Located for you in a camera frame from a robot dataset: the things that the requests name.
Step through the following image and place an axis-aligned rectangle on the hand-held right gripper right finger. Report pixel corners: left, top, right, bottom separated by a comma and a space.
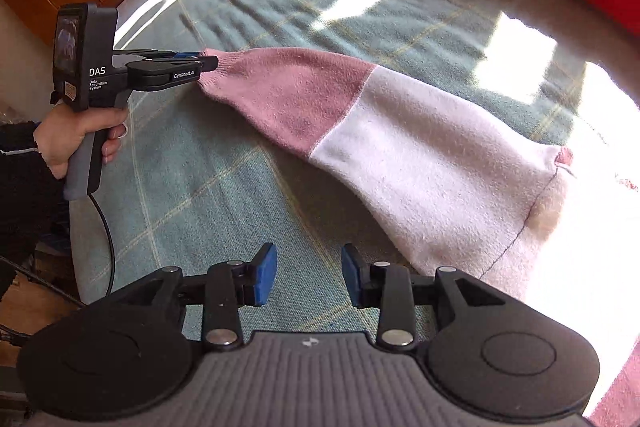
341, 243, 506, 350

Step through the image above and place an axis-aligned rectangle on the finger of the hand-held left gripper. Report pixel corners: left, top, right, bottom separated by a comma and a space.
192, 55, 219, 78
150, 50, 207, 60

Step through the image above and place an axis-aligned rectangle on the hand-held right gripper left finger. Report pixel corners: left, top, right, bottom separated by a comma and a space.
145, 242, 279, 350

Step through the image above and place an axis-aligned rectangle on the pink and white sweater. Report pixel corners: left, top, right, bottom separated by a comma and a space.
199, 48, 576, 303

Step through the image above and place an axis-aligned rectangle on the person's left hand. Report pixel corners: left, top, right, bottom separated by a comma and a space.
32, 106, 128, 180

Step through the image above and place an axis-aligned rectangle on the green plaid bed sheet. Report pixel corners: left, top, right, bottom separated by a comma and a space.
70, 0, 640, 408

